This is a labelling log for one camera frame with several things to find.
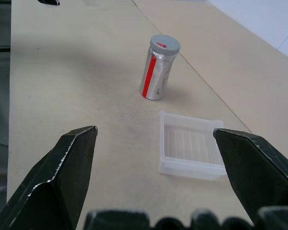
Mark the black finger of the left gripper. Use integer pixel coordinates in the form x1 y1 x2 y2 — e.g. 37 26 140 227
37 0 62 7

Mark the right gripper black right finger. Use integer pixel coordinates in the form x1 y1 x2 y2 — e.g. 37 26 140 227
213 128 288 226

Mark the clear plastic tray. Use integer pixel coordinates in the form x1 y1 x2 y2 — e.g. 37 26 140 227
157 110 228 181

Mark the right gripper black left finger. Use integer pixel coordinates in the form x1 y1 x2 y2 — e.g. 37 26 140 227
0 125 98 230

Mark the grey plastic jar lid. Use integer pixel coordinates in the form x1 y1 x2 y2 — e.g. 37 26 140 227
150 34 180 56

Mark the silver can with red stripe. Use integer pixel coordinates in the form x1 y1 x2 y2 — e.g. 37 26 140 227
139 46 179 102

